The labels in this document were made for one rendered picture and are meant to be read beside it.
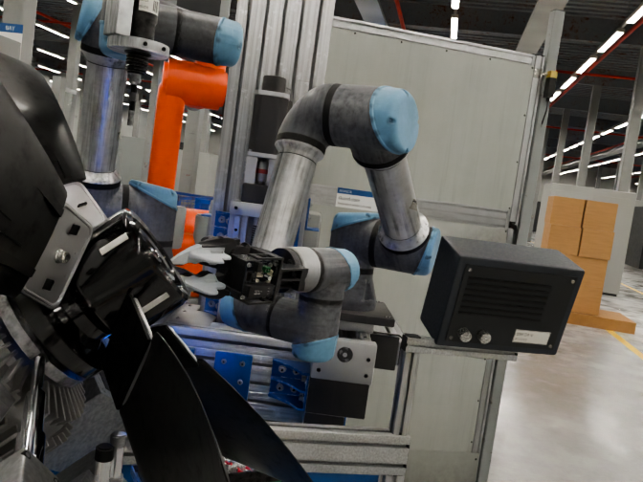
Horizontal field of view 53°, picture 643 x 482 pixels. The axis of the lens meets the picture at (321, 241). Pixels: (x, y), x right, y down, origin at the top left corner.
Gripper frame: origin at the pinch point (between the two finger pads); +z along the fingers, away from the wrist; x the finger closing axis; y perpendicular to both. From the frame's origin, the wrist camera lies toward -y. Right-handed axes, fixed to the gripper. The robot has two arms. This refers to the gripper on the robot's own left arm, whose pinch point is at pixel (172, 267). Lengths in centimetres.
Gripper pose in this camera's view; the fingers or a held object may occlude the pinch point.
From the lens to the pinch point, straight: 90.5
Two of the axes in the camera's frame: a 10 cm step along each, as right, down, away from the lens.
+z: -6.6, -0.2, -7.5
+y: 7.2, 2.6, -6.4
